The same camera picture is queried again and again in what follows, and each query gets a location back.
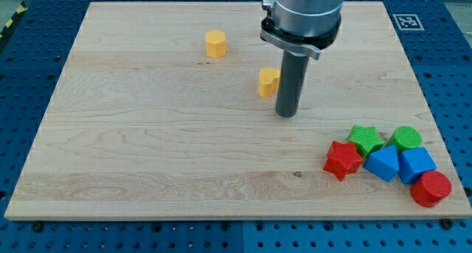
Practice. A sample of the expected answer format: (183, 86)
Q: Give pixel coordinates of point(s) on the blue triangle block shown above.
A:
(383, 163)

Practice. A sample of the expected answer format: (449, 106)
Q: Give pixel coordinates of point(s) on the green cylinder block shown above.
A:
(405, 138)

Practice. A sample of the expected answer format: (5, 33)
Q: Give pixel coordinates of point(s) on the white fiducial marker tag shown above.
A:
(408, 22)

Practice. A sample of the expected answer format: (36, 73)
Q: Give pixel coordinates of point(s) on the yellow heart block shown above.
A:
(269, 79)

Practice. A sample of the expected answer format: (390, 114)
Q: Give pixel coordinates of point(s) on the black yellow hazard tape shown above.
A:
(14, 20)

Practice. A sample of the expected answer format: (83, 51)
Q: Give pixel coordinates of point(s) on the yellow hexagon block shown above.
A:
(215, 43)

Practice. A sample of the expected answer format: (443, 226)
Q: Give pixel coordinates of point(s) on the red star block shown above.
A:
(342, 159)

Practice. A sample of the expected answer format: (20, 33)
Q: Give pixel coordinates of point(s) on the red cylinder block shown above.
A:
(432, 187)

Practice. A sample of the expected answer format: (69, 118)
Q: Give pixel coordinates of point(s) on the blue cube block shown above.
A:
(414, 163)

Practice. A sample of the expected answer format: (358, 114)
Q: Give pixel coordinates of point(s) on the green star block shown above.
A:
(366, 139)

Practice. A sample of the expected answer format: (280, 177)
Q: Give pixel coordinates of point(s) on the wooden board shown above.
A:
(144, 126)

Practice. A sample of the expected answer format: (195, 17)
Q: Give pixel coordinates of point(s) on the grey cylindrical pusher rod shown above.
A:
(292, 77)

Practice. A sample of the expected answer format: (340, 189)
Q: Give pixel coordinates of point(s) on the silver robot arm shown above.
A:
(301, 27)

